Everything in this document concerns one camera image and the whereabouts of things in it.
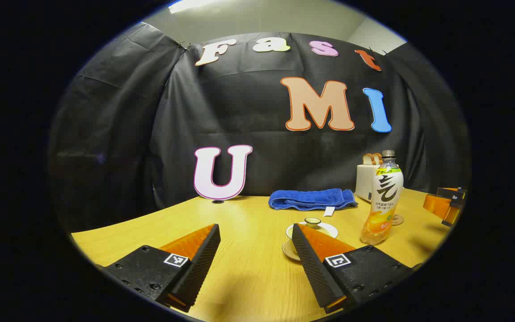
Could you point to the bread slice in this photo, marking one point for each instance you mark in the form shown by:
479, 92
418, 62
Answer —
368, 159
378, 158

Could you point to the black backdrop cloth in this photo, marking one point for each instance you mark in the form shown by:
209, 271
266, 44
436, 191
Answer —
248, 112

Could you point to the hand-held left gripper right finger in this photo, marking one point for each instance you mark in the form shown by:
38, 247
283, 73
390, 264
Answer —
313, 273

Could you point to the white toaster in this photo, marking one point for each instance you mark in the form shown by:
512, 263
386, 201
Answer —
365, 183

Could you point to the blue folded towel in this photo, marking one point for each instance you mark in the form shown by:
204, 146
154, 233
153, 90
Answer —
306, 199

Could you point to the white teacup lid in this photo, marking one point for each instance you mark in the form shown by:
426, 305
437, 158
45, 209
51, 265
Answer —
324, 229

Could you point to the clear water bottle white label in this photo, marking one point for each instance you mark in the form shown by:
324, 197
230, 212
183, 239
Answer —
385, 192

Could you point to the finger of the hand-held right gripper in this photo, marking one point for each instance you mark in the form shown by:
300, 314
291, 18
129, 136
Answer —
436, 205
452, 192

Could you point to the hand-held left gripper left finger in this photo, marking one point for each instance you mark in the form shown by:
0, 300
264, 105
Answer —
201, 268

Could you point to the round wooden coaster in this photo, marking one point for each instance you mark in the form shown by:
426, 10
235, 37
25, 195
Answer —
398, 220

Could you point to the white saucer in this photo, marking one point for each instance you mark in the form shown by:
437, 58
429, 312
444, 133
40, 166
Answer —
289, 254

